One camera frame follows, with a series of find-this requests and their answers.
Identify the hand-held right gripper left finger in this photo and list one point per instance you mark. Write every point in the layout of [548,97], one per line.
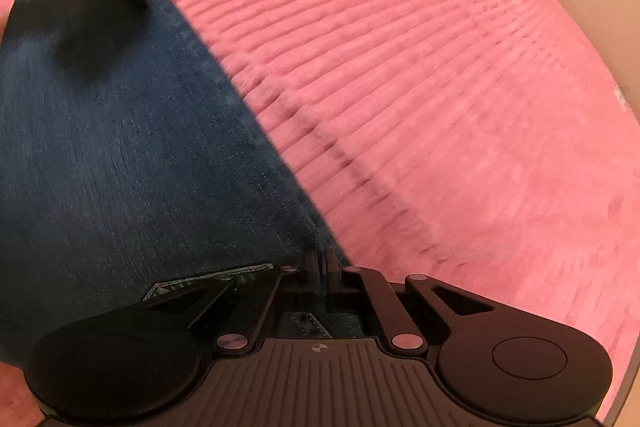
[312,274]

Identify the pink ribbed blanket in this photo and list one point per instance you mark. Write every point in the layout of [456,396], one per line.
[425,82]

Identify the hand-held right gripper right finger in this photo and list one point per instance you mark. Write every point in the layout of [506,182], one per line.
[331,272]

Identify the blue denim jeans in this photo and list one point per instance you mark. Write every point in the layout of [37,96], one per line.
[125,147]

